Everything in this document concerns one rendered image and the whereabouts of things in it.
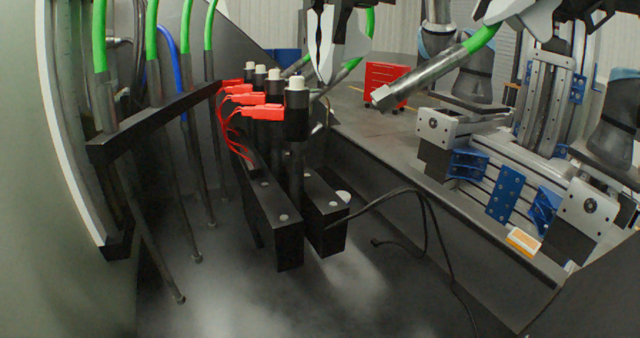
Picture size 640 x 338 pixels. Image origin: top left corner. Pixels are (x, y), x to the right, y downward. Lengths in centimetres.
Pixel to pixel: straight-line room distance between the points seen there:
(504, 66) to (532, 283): 654
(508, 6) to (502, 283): 36
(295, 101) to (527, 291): 40
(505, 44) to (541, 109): 599
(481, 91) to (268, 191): 71
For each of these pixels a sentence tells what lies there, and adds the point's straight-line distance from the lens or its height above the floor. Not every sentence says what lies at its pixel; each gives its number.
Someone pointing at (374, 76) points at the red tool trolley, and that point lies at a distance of 461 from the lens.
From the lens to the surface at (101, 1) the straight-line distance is 27.
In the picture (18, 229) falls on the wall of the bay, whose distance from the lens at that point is 25.
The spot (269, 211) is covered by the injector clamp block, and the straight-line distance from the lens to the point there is 31.
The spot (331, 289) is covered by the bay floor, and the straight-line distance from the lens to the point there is 41.
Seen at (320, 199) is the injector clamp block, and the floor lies 98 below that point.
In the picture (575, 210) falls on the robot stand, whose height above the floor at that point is 94.
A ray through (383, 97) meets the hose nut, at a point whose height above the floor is 113.
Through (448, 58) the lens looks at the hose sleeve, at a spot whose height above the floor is 116.
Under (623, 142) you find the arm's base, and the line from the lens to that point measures 75.
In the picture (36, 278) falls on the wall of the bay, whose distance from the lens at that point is 26.
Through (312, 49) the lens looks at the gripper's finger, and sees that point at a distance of 30.
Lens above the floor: 117
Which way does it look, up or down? 26 degrees down
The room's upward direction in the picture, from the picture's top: 2 degrees clockwise
